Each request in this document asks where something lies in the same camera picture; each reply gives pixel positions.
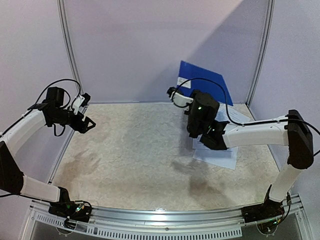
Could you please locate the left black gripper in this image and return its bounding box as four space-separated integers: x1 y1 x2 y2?
51 108 96 133

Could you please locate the blue file folder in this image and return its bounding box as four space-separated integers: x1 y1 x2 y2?
177 61 234 106

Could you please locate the printed paper sheet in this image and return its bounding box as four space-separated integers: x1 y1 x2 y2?
215 104 251 123

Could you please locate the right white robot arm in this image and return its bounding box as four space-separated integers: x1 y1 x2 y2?
186 90 314 218

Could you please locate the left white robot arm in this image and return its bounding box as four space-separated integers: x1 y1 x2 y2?
0 87 96 217

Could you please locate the bottom white paper sheet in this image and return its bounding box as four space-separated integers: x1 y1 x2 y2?
192 139 239 170

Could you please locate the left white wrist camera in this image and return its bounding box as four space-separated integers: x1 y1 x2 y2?
71 93 91 115

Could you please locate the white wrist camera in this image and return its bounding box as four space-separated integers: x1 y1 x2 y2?
167 86 194 108
71 93 91 115

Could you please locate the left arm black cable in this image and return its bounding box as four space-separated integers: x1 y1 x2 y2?
34 79 82 137

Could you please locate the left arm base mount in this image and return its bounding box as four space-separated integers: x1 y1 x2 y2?
48 200 93 223

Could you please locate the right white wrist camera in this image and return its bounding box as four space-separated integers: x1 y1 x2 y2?
167 86 194 108

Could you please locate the perforated white cable tray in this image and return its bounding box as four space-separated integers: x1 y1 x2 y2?
30 213 243 240

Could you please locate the left aluminium corner post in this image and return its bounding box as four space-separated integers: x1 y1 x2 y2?
56 0 88 106

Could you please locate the aluminium corner post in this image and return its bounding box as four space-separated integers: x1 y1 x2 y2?
245 0 275 108
56 0 88 106

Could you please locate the aluminium front rail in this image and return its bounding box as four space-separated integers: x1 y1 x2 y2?
22 194 309 240

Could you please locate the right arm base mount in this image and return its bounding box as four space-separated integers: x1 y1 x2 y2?
241 199 291 226

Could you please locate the right aluminium corner post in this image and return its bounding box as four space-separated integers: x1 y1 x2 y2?
245 0 275 108

